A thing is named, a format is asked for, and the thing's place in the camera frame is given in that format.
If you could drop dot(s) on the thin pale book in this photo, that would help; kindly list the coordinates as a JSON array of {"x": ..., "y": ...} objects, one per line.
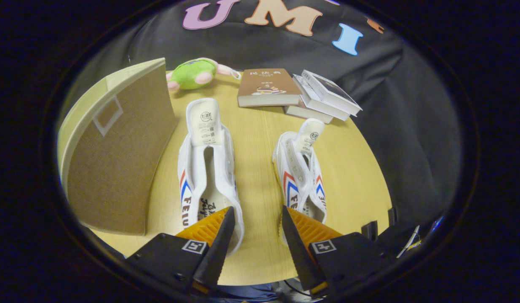
[{"x": 306, "y": 113}]

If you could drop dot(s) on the beige fabric storage box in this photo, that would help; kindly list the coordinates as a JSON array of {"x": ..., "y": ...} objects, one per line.
[{"x": 116, "y": 168}]

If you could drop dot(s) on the white book with dark cover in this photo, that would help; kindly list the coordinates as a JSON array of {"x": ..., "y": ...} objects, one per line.
[{"x": 331, "y": 90}]

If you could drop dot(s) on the person's blue trousers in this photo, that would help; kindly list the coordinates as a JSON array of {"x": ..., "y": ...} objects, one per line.
[{"x": 247, "y": 292}]

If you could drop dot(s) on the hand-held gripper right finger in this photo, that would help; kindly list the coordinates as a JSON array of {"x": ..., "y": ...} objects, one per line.
[{"x": 300, "y": 252}]

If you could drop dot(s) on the black table edge clamp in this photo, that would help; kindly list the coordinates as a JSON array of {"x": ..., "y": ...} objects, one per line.
[
  {"x": 392, "y": 215},
  {"x": 369, "y": 230}
]

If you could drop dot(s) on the lit screen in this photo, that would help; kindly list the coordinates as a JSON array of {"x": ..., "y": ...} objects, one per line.
[{"x": 436, "y": 223}]

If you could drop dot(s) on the green and pink plush toy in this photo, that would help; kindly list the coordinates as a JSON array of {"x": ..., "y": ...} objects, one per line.
[{"x": 194, "y": 73}]

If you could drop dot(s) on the white canvas shoe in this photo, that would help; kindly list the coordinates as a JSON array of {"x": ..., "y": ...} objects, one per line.
[
  {"x": 209, "y": 176},
  {"x": 302, "y": 176}
]

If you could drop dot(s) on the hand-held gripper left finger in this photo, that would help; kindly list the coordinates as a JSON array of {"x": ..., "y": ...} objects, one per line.
[{"x": 220, "y": 252}]

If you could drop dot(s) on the brown book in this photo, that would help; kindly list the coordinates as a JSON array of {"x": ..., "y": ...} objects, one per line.
[{"x": 266, "y": 82}]

